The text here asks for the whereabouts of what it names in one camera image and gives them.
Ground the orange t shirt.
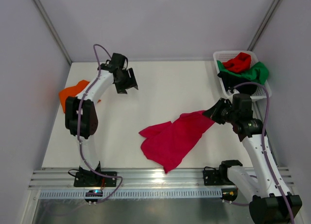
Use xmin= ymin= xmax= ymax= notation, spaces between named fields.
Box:
xmin=58 ymin=80 xmax=89 ymax=113

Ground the magenta t shirt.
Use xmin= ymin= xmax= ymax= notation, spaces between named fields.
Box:
xmin=139 ymin=110 xmax=215 ymax=174

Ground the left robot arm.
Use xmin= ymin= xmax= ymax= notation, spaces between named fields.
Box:
xmin=59 ymin=53 xmax=215 ymax=187

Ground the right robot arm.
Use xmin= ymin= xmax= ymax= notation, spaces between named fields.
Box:
xmin=215 ymin=94 xmax=302 ymax=224

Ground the black t shirt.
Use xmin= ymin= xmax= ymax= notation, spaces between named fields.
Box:
xmin=217 ymin=71 xmax=258 ymax=95

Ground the green t shirt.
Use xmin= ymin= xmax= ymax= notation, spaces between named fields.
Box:
xmin=217 ymin=60 xmax=269 ymax=85

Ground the red t shirt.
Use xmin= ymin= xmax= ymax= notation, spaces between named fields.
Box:
xmin=223 ymin=52 xmax=251 ymax=73

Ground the right controller board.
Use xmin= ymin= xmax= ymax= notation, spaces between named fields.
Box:
xmin=221 ymin=188 xmax=238 ymax=202

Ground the controller board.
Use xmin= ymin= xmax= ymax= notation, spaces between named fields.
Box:
xmin=221 ymin=188 xmax=238 ymax=202
xmin=85 ymin=189 xmax=103 ymax=203

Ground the left controller board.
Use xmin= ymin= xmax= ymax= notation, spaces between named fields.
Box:
xmin=85 ymin=189 xmax=103 ymax=203

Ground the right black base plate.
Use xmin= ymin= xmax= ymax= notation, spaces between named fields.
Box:
xmin=203 ymin=167 xmax=234 ymax=186

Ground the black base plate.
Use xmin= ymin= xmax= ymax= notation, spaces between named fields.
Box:
xmin=73 ymin=172 xmax=117 ymax=188
xmin=203 ymin=167 xmax=234 ymax=186

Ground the white slotted cable duct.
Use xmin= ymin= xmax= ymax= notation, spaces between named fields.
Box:
xmin=38 ymin=188 xmax=222 ymax=199

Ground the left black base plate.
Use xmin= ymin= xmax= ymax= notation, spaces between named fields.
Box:
xmin=73 ymin=172 xmax=117 ymax=188

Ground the left frame post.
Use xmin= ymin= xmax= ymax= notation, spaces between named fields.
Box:
xmin=31 ymin=0 xmax=73 ymax=66

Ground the frame post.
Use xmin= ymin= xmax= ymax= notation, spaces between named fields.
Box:
xmin=247 ymin=0 xmax=283 ymax=51
xmin=31 ymin=0 xmax=73 ymax=66

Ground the aluminium front rail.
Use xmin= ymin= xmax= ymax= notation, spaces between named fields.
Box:
xmin=28 ymin=167 xmax=294 ymax=190

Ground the right frame post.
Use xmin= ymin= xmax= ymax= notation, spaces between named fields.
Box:
xmin=247 ymin=0 xmax=283 ymax=51

